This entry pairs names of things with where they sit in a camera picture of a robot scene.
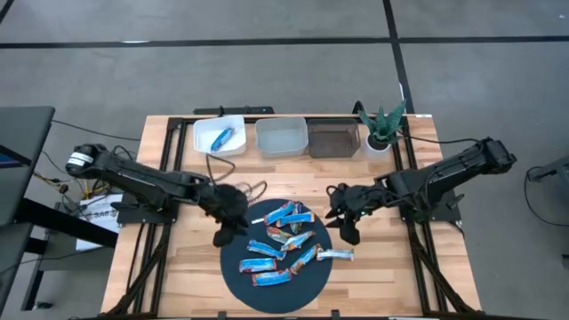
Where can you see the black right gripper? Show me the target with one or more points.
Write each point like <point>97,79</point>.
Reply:
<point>355,197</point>

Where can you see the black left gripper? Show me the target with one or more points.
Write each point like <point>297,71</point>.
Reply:
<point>222,204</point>

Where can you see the silver white granola bar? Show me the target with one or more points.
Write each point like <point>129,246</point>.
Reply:
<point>335,254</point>

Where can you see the orange green chewy bar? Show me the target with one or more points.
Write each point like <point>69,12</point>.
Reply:
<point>276,234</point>

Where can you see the dark yellow granola bar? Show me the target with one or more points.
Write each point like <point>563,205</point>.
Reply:
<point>297,206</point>

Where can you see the orange blue chewy bar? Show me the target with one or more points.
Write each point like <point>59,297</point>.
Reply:
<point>305,259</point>

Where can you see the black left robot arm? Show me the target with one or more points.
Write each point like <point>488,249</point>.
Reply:
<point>133,178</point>

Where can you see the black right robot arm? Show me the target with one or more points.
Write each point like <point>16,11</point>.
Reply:
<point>444,171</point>

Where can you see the white plant pot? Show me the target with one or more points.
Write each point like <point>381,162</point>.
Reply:
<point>378,153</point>

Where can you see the brown translucent plastic bin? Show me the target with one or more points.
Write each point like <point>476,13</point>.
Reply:
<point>333,142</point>

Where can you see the round dark woven mat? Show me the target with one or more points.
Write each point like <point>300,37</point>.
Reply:
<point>284,298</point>

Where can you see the white plastic bin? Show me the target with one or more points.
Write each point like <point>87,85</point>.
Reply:
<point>202,146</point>

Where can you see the grey plastic bin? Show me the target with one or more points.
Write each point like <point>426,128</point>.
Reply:
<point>280,142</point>

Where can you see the green succulent plant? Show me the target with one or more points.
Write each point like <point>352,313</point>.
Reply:
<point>382,124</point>

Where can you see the black power strip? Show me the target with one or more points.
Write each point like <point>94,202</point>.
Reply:
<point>235,110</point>

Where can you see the white paper sheet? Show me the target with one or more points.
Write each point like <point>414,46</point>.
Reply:
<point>100,213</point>

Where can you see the grey metal stand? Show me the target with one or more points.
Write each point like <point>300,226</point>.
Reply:
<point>555,169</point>

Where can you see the dark grey desk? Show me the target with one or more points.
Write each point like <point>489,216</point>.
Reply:
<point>22,146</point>

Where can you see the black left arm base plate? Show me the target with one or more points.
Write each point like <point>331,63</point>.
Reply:
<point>133,215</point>

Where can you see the black aluminium table frame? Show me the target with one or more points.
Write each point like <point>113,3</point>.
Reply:
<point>170,146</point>

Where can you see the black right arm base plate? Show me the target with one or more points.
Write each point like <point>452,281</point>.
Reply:
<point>451,211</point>

